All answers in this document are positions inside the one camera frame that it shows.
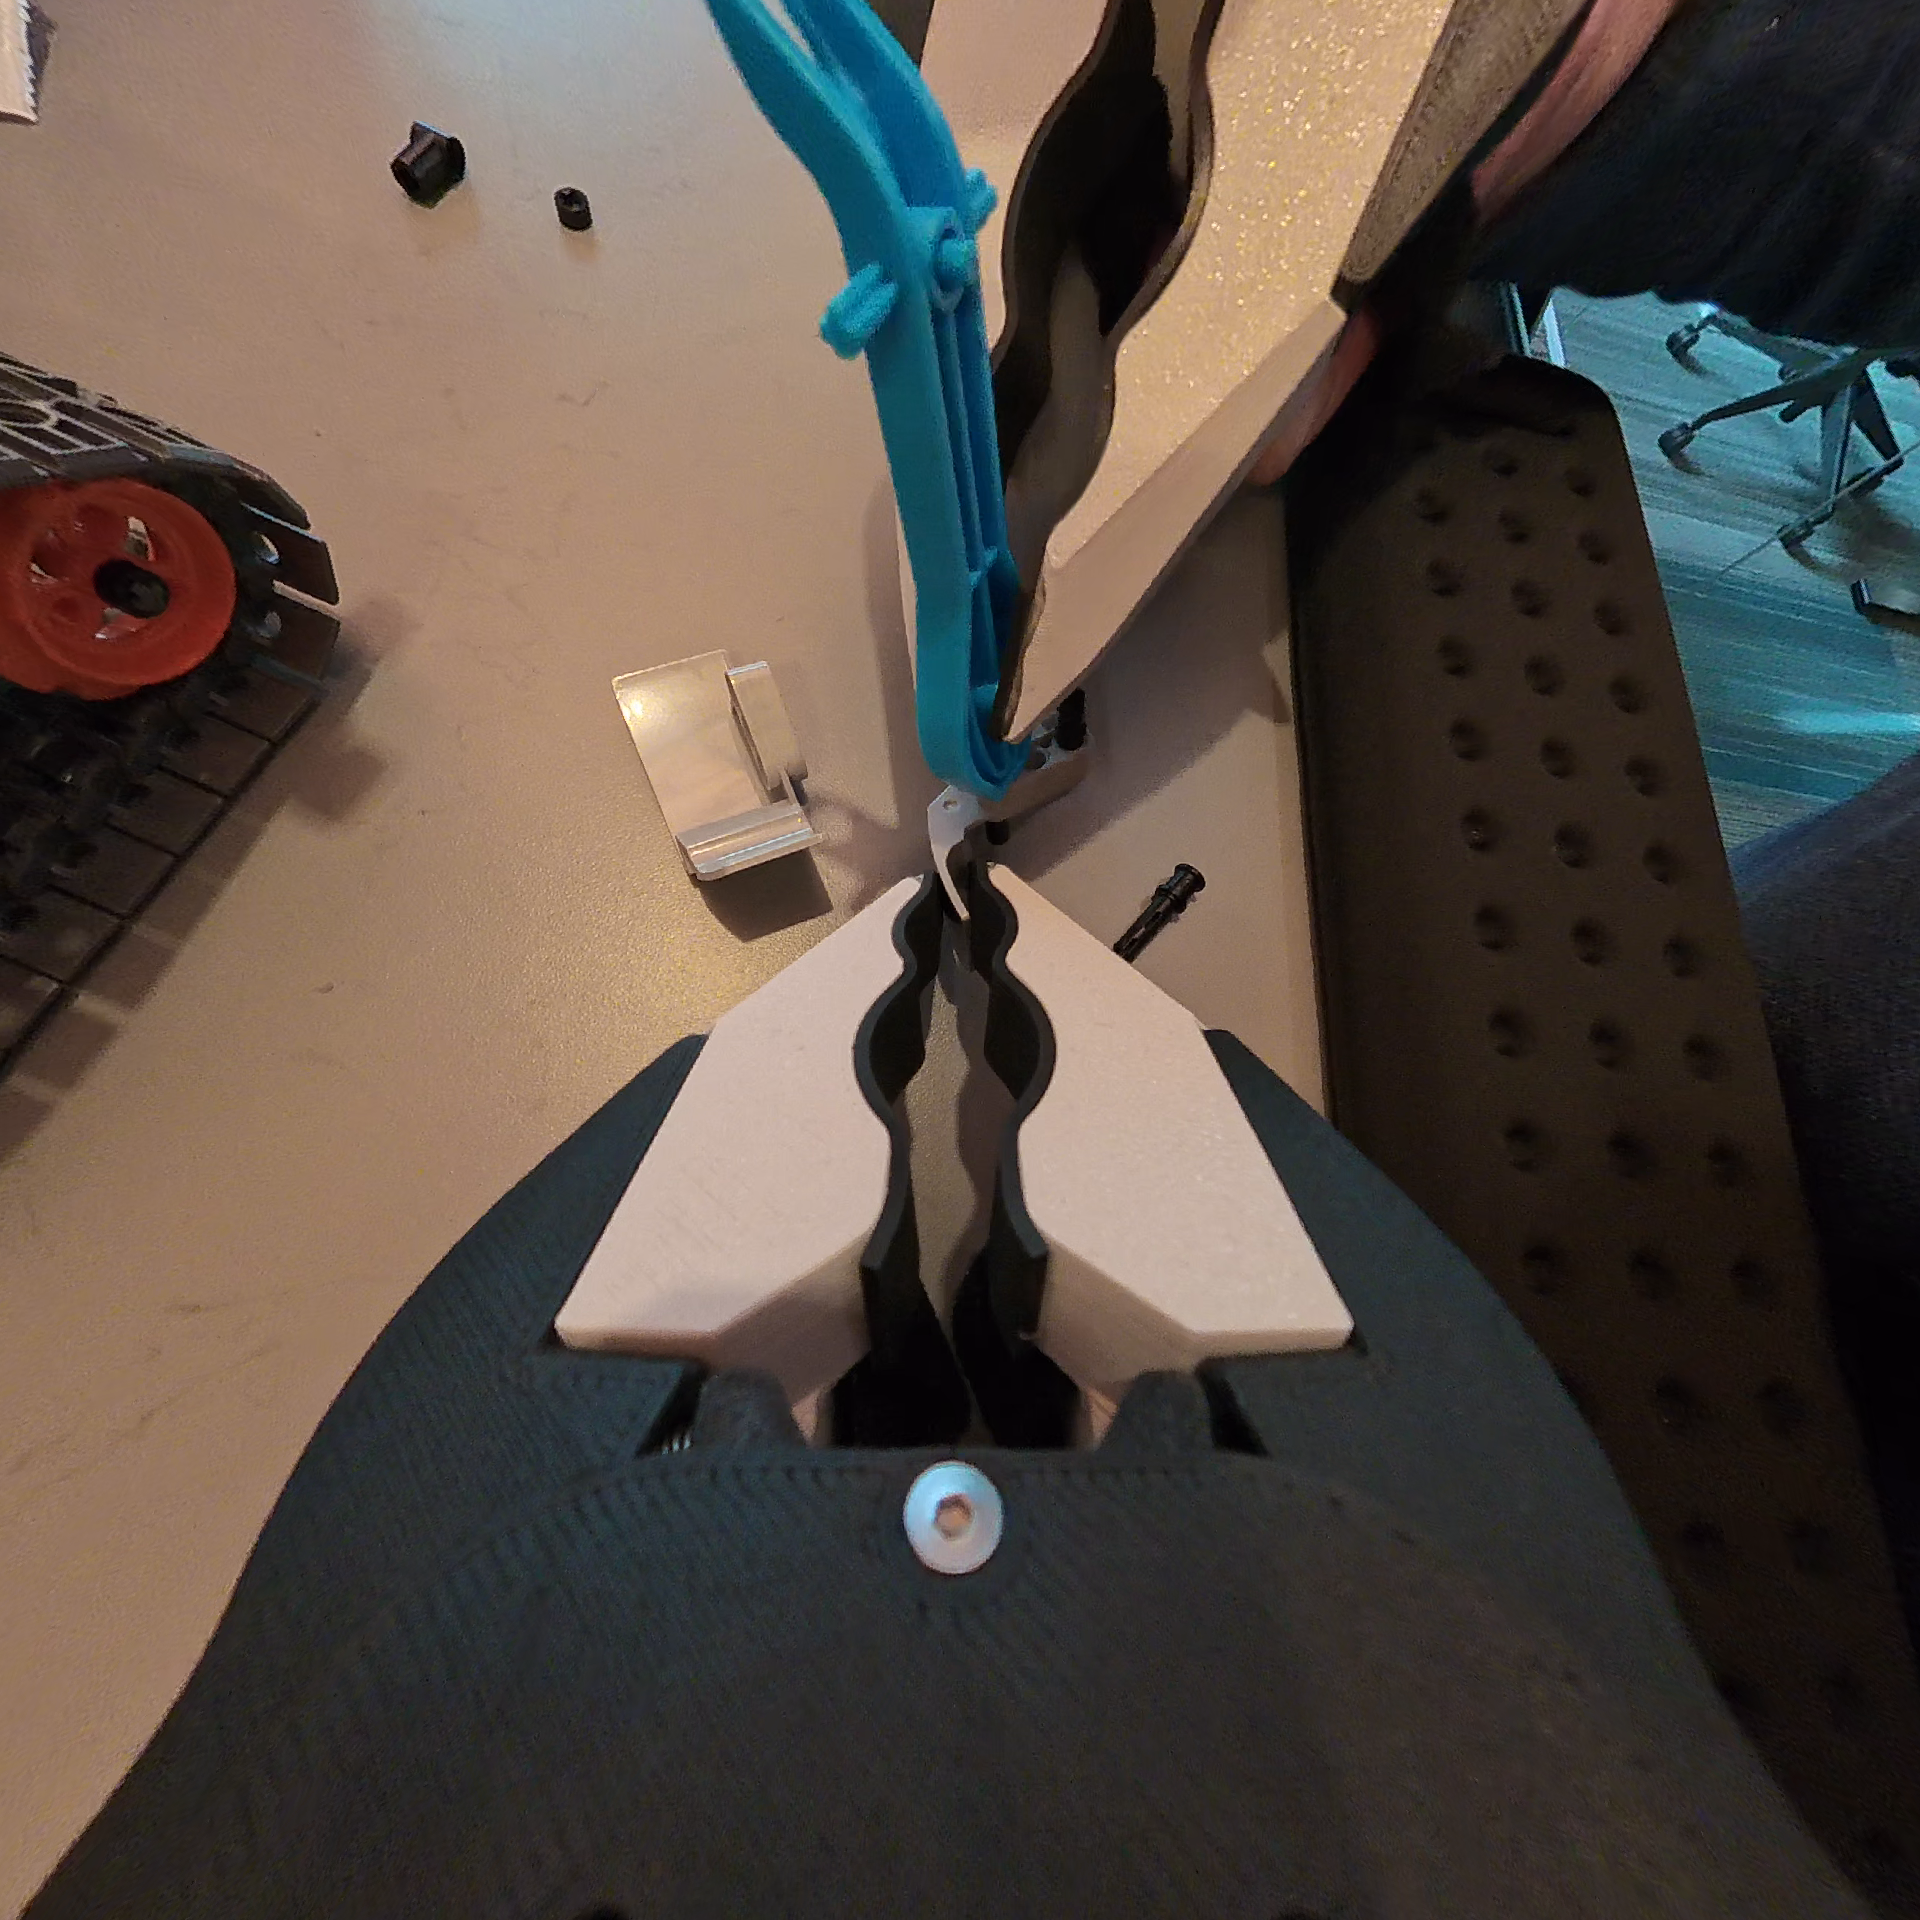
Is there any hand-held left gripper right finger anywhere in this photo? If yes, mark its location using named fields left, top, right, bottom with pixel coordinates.
left=960, top=871, right=1356, bottom=1450

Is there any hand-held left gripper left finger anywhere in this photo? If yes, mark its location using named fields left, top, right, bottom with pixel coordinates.
left=554, top=875, right=970, bottom=1450

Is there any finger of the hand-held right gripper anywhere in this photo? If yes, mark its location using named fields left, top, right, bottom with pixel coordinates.
left=994, top=0, right=1455, bottom=748
left=896, top=0, right=1189, bottom=602

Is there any teal separator tool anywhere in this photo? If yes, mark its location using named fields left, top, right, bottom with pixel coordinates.
left=703, top=0, right=1038, bottom=798

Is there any grey curved panel assembly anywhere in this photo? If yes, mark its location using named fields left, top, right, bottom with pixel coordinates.
left=922, top=697, right=1091, bottom=919
left=612, top=648, right=824, bottom=885

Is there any person's right forearm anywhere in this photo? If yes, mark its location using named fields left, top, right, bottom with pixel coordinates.
left=1476, top=0, right=1920, bottom=354

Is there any person's right hand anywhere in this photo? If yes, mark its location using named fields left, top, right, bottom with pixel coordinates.
left=1248, top=0, right=1687, bottom=490

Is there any black pin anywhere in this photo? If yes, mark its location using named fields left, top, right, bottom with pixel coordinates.
left=1113, top=863, right=1211, bottom=963

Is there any black perforated chair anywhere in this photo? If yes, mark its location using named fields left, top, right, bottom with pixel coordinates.
left=1286, top=352, right=1920, bottom=1920

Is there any office chair wheeled base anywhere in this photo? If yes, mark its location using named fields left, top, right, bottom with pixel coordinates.
left=1656, top=306, right=1920, bottom=619

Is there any person's dark clothing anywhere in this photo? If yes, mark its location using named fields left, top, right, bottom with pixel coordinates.
left=1733, top=794, right=1920, bottom=1502

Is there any grey orange tracked toy robot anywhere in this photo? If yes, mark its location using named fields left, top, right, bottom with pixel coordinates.
left=0, top=352, right=343, bottom=1075

